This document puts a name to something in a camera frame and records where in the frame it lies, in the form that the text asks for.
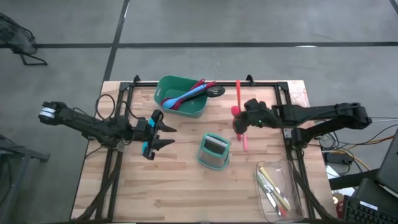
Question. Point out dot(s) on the clear plastic tray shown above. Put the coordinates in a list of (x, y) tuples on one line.
[(295, 186)]

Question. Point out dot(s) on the red spoon steel shaft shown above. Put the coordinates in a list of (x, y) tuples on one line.
[(199, 83)]

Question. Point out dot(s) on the teal steel box grater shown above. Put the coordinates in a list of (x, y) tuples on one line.
[(214, 152)]

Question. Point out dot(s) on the black aluminium table frame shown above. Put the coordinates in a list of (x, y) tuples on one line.
[(264, 84)]

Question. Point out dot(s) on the grey metal table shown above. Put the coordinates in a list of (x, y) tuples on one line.
[(25, 154)]

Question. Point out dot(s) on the all red slotted spoon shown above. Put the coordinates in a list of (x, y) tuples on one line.
[(211, 84)]

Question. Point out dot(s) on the small pink silicone spatula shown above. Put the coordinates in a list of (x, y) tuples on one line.
[(245, 143)]

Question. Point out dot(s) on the black keyboard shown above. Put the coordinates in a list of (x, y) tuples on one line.
[(363, 214)]

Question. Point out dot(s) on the dark grey laptop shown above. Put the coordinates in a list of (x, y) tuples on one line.
[(390, 168)]

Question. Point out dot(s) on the large blue silicone spoon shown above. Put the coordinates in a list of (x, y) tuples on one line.
[(177, 100)]

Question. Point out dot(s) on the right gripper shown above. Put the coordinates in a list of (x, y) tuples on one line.
[(261, 115)]

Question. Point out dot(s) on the black mesh floor fan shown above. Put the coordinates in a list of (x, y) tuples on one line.
[(15, 37)]

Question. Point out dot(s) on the black case white label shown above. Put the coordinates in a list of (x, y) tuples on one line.
[(373, 193)]

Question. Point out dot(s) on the black power brick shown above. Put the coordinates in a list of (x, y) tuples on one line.
[(337, 158)]

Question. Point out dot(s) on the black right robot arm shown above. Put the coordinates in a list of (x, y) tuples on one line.
[(326, 113)]

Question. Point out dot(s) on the small red plastic object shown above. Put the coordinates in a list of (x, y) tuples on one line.
[(339, 210)]

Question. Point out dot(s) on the teal plastic bin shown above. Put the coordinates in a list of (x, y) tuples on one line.
[(196, 105)]

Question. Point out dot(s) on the clear plastic bag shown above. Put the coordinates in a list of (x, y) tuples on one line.
[(300, 93)]

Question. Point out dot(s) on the small orange silicone spatula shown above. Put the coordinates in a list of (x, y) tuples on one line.
[(238, 93)]

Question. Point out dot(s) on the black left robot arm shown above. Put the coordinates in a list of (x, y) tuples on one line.
[(87, 124)]

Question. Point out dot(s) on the black slotted spoon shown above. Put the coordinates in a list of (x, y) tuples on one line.
[(215, 91)]

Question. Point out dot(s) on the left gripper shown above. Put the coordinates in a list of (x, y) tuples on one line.
[(146, 130)]

